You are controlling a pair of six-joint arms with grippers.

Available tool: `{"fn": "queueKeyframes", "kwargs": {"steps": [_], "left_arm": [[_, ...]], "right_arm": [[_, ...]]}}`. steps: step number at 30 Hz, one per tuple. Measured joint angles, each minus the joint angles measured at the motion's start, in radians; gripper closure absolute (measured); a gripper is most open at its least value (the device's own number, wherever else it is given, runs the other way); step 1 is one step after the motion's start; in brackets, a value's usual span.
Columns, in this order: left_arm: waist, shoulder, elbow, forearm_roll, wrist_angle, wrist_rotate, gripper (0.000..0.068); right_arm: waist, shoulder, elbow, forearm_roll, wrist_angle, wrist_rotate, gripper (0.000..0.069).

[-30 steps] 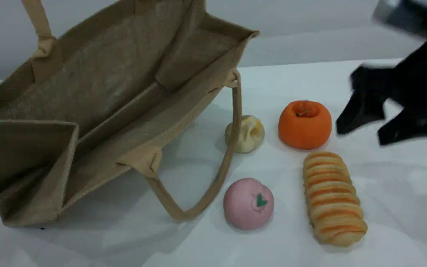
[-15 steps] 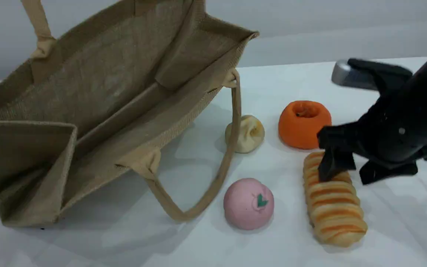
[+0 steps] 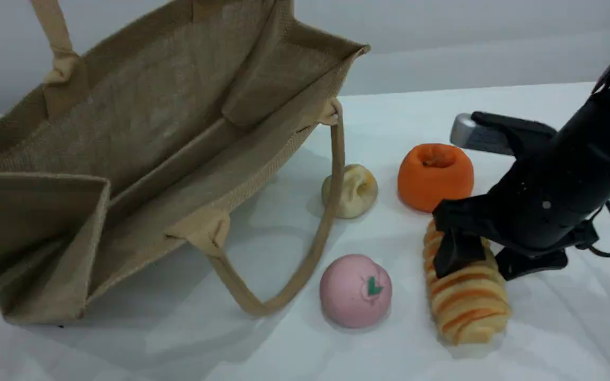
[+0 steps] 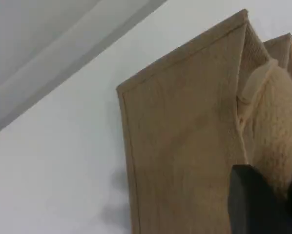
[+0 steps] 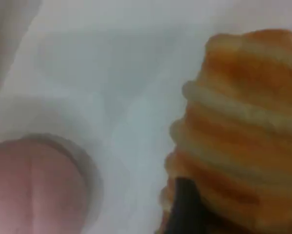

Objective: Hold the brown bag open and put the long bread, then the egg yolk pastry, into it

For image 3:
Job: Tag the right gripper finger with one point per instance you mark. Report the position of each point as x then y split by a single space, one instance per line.
527 262
458 254

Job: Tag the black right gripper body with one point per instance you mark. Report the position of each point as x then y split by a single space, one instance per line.
538 211

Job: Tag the long striped bread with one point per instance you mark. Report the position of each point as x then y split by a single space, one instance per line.
469 307

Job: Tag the pale yellow egg yolk pastry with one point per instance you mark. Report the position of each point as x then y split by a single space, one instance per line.
362 190

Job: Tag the brown jute tote bag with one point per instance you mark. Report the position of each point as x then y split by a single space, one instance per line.
151 106

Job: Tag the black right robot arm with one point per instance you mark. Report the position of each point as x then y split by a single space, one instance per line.
607 121

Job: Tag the orange persimmon shaped bun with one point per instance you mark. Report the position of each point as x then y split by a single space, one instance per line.
434 182

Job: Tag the pink peach shaped bun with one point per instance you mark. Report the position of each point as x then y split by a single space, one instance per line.
352 296

